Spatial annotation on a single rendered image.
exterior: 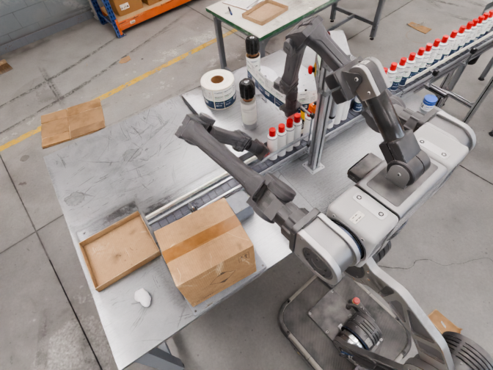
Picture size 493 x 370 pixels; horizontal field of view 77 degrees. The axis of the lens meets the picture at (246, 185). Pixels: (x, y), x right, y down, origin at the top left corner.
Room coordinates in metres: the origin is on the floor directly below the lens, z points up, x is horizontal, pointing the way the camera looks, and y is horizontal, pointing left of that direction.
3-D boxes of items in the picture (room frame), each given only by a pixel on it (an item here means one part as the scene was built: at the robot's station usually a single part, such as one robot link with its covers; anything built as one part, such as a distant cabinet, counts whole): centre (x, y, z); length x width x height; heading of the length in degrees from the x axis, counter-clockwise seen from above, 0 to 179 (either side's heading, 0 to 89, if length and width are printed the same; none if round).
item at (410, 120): (0.65, -0.52, 1.45); 0.09 x 0.08 x 0.12; 125
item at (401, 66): (1.49, -0.96, 0.98); 0.05 x 0.05 x 0.20
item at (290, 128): (1.11, -0.25, 0.98); 0.05 x 0.05 x 0.20
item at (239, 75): (1.73, -0.13, 0.89); 0.31 x 0.31 x 0.01
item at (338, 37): (1.10, -0.40, 1.38); 0.17 x 0.10 x 0.19; 173
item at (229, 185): (1.12, -0.26, 0.86); 1.65 x 0.08 x 0.04; 118
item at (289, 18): (3.22, -0.81, 0.40); 1.90 x 0.75 x 0.80; 125
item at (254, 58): (1.73, -0.13, 1.04); 0.09 x 0.09 x 0.29
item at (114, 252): (0.65, 0.62, 0.85); 0.30 x 0.26 x 0.04; 118
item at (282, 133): (1.08, -0.20, 0.98); 0.05 x 0.05 x 0.20
